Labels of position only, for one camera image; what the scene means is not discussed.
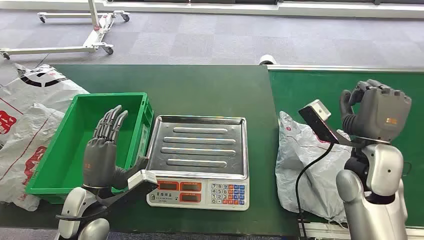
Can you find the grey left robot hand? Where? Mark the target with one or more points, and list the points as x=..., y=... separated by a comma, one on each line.
x=99, y=162

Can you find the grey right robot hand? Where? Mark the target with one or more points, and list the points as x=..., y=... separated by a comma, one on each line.
x=381, y=112

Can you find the grey plastic mailer package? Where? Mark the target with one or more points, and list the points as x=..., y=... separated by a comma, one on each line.
x=308, y=165

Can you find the green plastic basket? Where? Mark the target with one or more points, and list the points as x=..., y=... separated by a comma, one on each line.
x=69, y=159

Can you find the electronic weighing scale steel pan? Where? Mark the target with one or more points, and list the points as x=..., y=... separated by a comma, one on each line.
x=198, y=149

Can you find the green conveyor belt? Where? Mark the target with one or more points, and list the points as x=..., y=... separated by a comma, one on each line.
x=314, y=89

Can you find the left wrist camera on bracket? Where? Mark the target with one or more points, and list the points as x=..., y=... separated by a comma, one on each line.
x=142, y=179

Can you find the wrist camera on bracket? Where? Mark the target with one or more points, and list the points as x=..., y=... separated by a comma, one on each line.
x=318, y=124
x=142, y=179

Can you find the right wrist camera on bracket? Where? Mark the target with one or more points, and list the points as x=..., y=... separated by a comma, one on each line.
x=318, y=124

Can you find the white wheeled stand frame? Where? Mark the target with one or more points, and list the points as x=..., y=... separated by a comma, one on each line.
x=96, y=31

